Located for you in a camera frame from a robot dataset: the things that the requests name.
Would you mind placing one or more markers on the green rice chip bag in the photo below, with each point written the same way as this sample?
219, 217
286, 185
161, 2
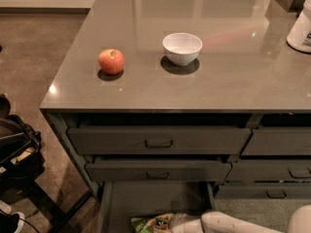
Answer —
143, 224

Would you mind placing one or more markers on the open bottom left drawer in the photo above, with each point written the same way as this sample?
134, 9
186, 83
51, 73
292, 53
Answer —
122, 201

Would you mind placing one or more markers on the middle left grey drawer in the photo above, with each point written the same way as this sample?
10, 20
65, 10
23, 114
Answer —
193, 170

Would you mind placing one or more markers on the grey drawer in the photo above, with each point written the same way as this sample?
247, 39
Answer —
264, 191
158, 139
193, 170
270, 171
279, 141

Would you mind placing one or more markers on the middle right grey drawer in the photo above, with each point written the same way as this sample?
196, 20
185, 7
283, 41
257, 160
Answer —
270, 171

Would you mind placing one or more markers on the bottom right grey drawer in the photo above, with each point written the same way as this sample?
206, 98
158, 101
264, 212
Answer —
264, 191

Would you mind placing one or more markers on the top left grey drawer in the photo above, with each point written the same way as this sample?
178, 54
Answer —
158, 139

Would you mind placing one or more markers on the top right grey drawer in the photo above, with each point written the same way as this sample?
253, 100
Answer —
279, 141

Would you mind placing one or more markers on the black cart with items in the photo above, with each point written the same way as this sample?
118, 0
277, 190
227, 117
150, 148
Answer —
20, 147

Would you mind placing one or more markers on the black and white shoe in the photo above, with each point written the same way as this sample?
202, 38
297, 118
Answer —
10, 222

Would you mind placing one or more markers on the red apple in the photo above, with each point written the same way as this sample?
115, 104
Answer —
111, 61

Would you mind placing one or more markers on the white ceramic bowl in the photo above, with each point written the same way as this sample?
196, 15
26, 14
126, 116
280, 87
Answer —
181, 48

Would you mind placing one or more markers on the white cylindrical container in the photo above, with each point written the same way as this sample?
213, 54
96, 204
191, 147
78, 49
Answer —
300, 36

